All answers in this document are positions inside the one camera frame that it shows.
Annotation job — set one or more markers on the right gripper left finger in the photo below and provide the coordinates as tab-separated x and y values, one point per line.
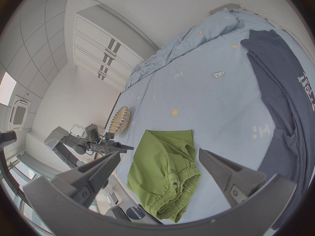
94	174

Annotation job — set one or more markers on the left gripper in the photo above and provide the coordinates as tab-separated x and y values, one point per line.
109	147

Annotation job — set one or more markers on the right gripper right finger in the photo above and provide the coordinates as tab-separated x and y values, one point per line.
228	181

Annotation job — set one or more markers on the green shorts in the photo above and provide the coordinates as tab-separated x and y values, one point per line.
152	171

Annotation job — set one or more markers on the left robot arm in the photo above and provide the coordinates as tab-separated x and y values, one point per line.
55	138

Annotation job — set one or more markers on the round woven basket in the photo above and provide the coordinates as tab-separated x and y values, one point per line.
120	120

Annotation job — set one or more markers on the dark blue garment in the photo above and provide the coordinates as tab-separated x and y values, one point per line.
278	82

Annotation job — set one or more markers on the window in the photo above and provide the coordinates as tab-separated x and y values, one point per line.
24	173

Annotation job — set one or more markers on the ceiling air conditioner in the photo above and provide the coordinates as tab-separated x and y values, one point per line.
19	112

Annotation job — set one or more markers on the white wardrobe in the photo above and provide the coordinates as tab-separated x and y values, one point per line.
98	40

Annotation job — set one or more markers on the ceiling light panel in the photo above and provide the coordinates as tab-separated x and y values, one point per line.
7	88

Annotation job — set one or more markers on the pale blue quilt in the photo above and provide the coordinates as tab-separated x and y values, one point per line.
187	43

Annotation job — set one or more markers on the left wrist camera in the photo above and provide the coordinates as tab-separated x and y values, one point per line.
110	136

